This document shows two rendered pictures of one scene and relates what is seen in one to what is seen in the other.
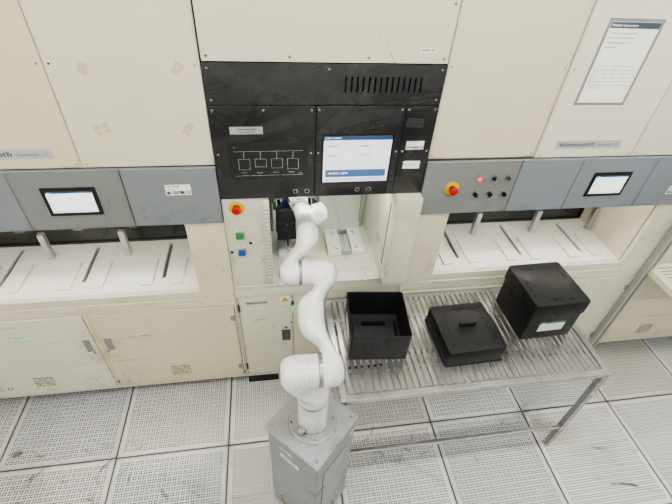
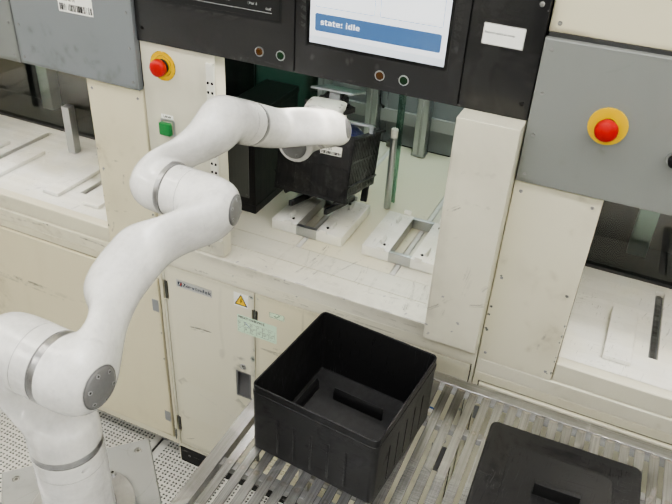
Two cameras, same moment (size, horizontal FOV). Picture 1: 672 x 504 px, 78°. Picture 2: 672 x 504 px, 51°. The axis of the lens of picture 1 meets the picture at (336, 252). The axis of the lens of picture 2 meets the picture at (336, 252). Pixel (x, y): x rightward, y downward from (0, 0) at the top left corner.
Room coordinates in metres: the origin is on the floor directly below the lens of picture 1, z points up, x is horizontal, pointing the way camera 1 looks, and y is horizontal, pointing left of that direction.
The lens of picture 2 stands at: (0.40, -0.76, 1.90)
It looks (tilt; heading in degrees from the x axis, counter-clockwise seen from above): 33 degrees down; 34
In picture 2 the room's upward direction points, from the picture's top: 4 degrees clockwise
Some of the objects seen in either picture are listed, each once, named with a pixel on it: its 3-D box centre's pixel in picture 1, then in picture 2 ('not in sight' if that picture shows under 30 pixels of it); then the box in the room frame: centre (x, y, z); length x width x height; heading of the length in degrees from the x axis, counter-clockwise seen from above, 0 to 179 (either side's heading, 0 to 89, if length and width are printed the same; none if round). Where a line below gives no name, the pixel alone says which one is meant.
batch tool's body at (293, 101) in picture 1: (312, 217); (373, 178); (1.95, 0.15, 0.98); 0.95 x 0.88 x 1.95; 11
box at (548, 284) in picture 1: (539, 300); not in sight; (1.50, -1.05, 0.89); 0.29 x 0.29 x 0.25; 13
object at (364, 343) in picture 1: (376, 324); (345, 400); (1.30, -0.22, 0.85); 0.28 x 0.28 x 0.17; 6
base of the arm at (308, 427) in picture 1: (312, 409); (75, 478); (0.84, 0.05, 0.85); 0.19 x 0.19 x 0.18
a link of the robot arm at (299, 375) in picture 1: (304, 380); (39, 384); (0.83, 0.08, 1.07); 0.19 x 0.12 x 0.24; 99
